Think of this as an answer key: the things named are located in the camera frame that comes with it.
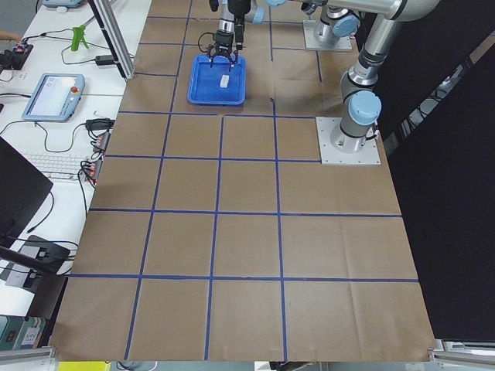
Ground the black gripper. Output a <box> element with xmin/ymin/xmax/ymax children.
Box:
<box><xmin>234</xmin><ymin>15</ymin><xmax>244</xmax><ymax>50</ymax></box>
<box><xmin>207</xmin><ymin>31</ymin><xmax>237</xmax><ymax>70</ymax></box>

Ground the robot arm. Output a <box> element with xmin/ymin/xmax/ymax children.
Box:
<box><xmin>205</xmin><ymin>0</ymin><xmax>265</xmax><ymax>69</ymax></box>
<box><xmin>303</xmin><ymin>1</ymin><xmax>439</xmax><ymax>154</ymax></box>

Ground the blue plastic tray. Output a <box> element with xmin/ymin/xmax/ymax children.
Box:
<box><xmin>187</xmin><ymin>55</ymin><xmax>246</xmax><ymax>106</ymax></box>

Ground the black power adapter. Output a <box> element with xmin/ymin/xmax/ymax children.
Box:
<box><xmin>85</xmin><ymin>117</ymin><xmax>114</xmax><ymax>131</ymax></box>
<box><xmin>94</xmin><ymin>55</ymin><xmax>114</xmax><ymax>66</ymax></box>

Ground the teach pendant tablet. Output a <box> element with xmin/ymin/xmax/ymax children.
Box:
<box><xmin>22</xmin><ymin>73</ymin><xmax>86</xmax><ymax>122</ymax></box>

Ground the brown paper table cover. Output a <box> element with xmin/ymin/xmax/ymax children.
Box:
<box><xmin>50</xmin><ymin>1</ymin><xmax>435</xmax><ymax>362</ymax></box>

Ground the white keyboard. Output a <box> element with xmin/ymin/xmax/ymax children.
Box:
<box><xmin>21</xmin><ymin>152</ymin><xmax>89</xmax><ymax>182</ymax></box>

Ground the black monitor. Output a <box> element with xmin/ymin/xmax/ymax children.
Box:
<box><xmin>1</xmin><ymin>139</ymin><xmax>56</xmax><ymax>274</ymax></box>

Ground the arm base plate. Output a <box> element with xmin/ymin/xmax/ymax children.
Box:
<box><xmin>316</xmin><ymin>117</ymin><xmax>381</xmax><ymax>166</ymax></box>
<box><xmin>302</xmin><ymin>20</ymin><xmax>353</xmax><ymax>52</ymax></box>

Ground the aluminium frame post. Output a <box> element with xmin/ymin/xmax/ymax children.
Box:
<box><xmin>88</xmin><ymin>0</ymin><xmax>135</xmax><ymax>81</ymax></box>

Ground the green handled reacher grabber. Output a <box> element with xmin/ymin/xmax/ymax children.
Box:
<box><xmin>70</xmin><ymin>25</ymin><xmax>89</xmax><ymax>52</ymax></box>

